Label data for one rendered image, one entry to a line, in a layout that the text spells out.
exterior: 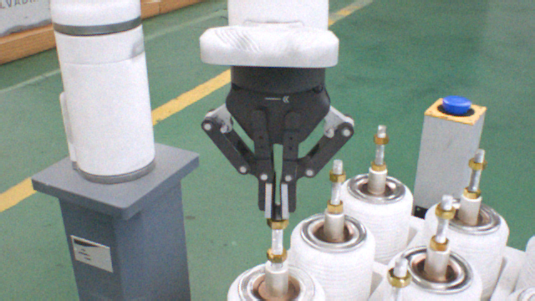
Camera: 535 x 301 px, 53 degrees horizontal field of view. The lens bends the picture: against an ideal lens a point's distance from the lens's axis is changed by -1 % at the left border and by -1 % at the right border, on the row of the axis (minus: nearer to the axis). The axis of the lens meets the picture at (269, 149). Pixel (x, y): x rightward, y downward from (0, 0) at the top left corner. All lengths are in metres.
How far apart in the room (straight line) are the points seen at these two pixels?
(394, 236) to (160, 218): 0.29
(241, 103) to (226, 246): 0.62
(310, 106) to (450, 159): 0.42
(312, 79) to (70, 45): 0.28
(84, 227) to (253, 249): 0.42
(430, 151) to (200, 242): 0.47
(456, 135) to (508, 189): 0.53
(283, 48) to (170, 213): 0.38
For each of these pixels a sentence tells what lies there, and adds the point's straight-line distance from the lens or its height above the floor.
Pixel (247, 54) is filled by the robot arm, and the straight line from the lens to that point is 0.35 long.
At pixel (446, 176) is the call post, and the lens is 0.83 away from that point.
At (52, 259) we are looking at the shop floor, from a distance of 1.06.
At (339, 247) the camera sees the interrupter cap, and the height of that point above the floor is 0.25.
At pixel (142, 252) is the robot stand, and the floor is 0.22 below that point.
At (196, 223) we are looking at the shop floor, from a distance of 1.09.
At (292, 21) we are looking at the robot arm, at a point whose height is 0.52.
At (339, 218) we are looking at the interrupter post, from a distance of 0.60.
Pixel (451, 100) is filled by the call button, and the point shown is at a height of 0.33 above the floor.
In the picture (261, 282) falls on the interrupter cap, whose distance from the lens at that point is 0.55.
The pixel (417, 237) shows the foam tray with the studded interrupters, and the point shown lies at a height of 0.18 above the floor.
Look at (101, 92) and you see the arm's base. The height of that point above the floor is 0.41.
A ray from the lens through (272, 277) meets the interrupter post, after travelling 0.52.
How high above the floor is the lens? 0.61
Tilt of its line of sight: 26 degrees down
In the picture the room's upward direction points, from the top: straight up
